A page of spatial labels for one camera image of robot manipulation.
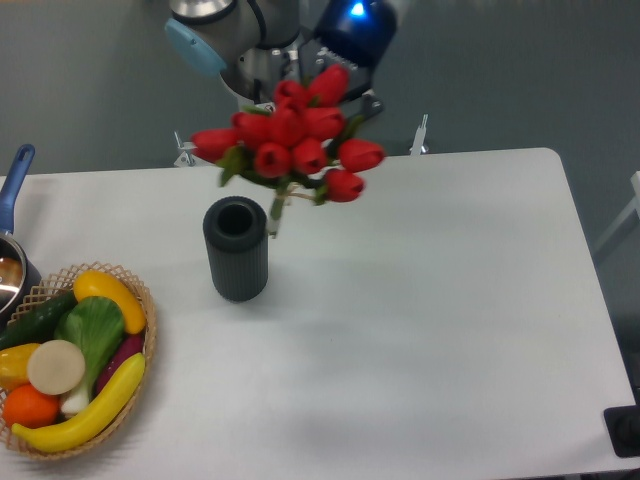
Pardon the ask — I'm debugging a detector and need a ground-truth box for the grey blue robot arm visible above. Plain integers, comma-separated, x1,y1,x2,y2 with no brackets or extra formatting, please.
165,0,411,119

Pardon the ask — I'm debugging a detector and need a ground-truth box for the dark green cucumber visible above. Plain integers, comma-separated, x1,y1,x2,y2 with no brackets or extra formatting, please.
1,291,77,350

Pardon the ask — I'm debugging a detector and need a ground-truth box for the dark grey ribbed vase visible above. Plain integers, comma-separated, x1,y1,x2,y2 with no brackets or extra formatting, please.
203,196,269,303

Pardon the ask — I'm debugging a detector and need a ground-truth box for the yellow banana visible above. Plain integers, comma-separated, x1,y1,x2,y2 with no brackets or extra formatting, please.
11,353,146,454

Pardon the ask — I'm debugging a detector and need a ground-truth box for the white frame at right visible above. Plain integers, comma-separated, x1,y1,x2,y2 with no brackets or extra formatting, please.
592,171,639,265

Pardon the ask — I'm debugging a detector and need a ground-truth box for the black box at table edge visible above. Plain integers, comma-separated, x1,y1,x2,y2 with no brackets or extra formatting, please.
603,405,639,458

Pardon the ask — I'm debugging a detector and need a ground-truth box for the woven wicker basket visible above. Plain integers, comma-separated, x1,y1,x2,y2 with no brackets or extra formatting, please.
1,262,157,460

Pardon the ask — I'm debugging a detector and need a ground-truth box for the green bok choy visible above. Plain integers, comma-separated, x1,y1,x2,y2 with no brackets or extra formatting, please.
54,296,124,418

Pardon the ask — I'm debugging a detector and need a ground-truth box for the white table clamp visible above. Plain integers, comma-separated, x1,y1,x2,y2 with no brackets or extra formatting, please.
409,113,430,156

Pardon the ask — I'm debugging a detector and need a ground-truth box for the blue handled saucepan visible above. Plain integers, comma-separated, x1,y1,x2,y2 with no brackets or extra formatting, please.
1,144,41,329

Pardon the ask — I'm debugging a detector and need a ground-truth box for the purple eggplant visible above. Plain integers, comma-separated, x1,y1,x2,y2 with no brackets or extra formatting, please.
94,334,144,395

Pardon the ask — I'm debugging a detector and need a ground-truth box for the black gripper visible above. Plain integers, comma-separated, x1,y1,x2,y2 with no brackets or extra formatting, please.
299,1,398,122

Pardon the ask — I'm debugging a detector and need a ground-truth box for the orange fruit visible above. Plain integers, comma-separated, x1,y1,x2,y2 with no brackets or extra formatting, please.
2,384,59,429

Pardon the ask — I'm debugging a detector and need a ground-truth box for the red tulip bouquet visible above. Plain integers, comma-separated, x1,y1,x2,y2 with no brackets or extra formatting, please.
190,65,386,237

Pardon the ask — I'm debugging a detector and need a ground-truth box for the yellow bell pepper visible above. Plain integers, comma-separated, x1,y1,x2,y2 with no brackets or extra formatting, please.
0,343,40,391

